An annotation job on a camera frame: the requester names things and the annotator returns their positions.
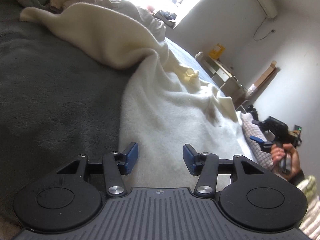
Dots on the pink checked folded garment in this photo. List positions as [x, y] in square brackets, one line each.
[247, 123]

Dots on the person's right hand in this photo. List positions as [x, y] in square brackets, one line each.
[275, 155]

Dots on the cream fluffy towel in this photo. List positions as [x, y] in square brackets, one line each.
[162, 110]

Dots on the beige object on desk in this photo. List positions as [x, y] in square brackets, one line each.
[199, 55]

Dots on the dark pile on windowsill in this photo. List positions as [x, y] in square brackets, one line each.
[165, 17]

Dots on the green patterned cloth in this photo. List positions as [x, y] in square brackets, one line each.
[311, 205]

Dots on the metal shoe rack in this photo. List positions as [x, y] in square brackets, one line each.
[243, 105]

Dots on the light wooden desk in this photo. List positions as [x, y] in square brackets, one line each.
[222, 75]

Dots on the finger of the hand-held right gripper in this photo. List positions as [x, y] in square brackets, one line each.
[258, 124]
[256, 139]

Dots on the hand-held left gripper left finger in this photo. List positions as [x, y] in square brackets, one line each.
[131, 157]

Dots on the yellow box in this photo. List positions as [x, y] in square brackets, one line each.
[217, 51]

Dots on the cardboard sheet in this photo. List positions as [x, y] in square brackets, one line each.
[266, 75]

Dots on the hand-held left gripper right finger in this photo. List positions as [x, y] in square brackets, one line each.
[190, 158]

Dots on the black shoe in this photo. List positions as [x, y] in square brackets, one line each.
[253, 112]

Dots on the white sweatshirt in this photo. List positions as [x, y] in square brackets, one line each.
[150, 22]

